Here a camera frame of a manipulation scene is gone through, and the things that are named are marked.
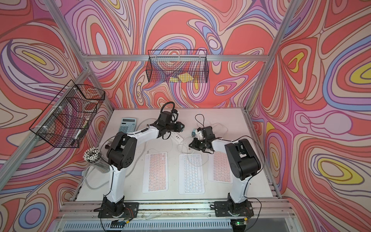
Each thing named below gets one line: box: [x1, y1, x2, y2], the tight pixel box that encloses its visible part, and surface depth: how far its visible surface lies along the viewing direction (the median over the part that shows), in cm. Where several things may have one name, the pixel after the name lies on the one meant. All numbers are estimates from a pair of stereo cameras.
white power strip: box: [170, 131, 184, 144], surface depth 101 cm
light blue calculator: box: [118, 117, 137, 134], surface depth 110 cm
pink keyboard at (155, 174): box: [142, 151, 169, 194], surface depth 88 cm
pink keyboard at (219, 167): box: [207, 151, 234, 185], surface depth 88 cm
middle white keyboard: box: [178, 153, 206, 195], surface depth 86 cm
